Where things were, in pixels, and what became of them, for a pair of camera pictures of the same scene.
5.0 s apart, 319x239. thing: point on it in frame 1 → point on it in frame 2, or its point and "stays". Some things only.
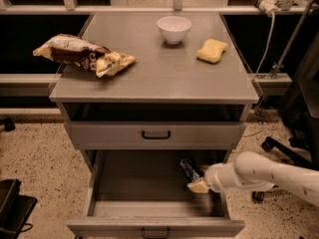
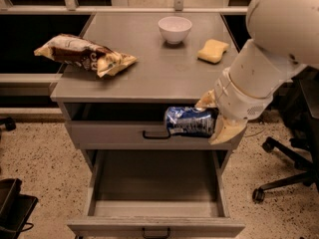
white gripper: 215,179 → 238,101
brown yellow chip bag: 84,52 stays
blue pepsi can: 190,168 → 189,120
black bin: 15,209 stays
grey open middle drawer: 144,193 stays
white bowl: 173,29 stays
